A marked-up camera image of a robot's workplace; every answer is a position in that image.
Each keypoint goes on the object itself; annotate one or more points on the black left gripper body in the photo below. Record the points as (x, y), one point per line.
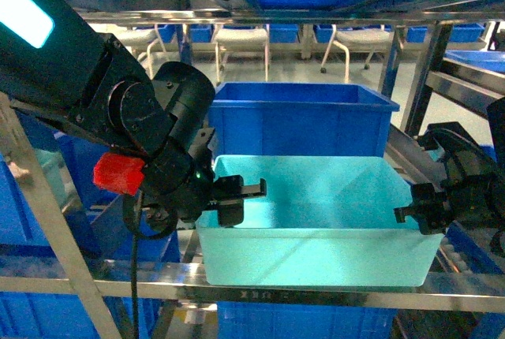
(178, 182)

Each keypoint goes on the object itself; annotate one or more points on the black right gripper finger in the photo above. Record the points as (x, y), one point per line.
(433, 225)
(427, 205)

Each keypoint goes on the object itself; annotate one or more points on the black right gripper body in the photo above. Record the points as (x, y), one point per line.
(474, 183)

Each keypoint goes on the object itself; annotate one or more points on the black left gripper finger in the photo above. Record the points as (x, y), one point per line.
(229, 212)
(233, 187)

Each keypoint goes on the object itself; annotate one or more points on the teal plastic bin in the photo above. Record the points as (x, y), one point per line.
(325, 221)

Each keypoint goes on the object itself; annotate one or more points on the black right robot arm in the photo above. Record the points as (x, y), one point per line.
(495, 112)

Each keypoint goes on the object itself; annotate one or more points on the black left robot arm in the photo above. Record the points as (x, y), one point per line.
(56, 68)

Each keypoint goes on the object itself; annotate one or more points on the red block on arm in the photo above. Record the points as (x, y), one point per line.
(119, 174)

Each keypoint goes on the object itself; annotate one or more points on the stainless steel shelf rack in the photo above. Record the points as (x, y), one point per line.
(59, 70)

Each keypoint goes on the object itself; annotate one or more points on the large blue bin centre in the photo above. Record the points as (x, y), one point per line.
(280, 118)

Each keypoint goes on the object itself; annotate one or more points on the blue bin lower left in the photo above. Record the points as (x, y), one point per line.
(67, 162)

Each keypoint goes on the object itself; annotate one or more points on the blue bin bottom centre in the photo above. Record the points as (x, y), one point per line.
(254, 320)

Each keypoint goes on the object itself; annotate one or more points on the grey chair left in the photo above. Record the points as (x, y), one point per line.
(146, 40)

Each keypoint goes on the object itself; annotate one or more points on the grey chair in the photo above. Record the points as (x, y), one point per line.
(369, 39)
(146, 40)
(241, 39)

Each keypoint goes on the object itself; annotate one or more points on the grey chair centre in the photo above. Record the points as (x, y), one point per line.
(241, 39)

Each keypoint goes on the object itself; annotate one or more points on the grey chair right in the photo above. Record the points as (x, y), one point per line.
(369, 39)

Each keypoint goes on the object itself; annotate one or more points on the blue bin bottom left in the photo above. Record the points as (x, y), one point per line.
(39, 315)

